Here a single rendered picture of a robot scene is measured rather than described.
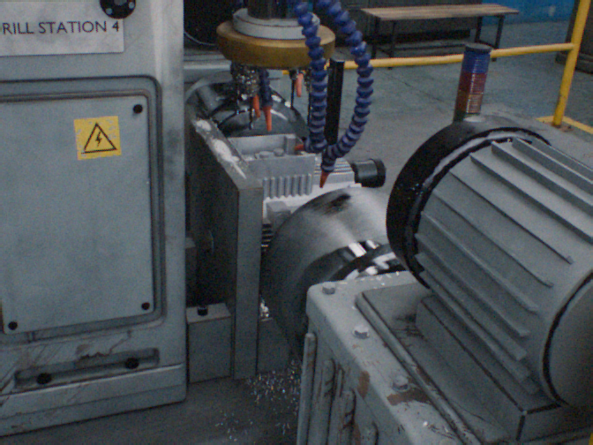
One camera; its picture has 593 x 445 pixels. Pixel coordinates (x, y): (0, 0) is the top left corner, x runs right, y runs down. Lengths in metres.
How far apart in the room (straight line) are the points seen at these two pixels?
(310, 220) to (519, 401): 0.45
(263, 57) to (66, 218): 0.35
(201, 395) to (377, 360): 0.55
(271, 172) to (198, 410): 0.39
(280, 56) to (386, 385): 0.55
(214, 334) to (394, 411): 0.57
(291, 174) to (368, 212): 0.25
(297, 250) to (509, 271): 0.42
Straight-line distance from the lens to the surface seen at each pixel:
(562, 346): 0.58
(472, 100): 1.71
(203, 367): 1.22
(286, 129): 1.45
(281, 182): 1.19
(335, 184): 1.24
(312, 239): 0.95
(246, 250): 1.10
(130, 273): 1.04
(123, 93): 0.94
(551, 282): 0.56
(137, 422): 1.17
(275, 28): 1.09
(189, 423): 1.17
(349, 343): 0.73
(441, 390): 0.67
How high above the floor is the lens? 1.59
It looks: 27 degrees down
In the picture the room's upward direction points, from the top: 4 degrees clockwise
